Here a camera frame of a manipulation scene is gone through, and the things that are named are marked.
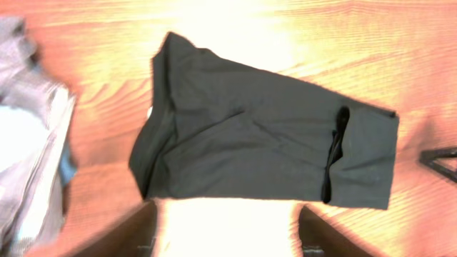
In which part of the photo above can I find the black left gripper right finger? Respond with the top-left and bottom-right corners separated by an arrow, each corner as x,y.
298,206 -> 372,257

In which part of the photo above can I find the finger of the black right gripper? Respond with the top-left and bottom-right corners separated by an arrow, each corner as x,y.
419,147 -> 456,183

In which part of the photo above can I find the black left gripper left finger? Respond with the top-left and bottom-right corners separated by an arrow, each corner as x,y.
71,201 -> 157,257

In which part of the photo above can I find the black t-shirt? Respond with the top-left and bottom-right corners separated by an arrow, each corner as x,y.
129,33 -> 399,210

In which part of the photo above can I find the light blue printed t-shirt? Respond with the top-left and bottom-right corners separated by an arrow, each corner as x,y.
1,105 -> 48,172

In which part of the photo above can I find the grey folded garment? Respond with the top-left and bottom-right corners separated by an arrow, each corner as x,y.
1,16 -> 76,256

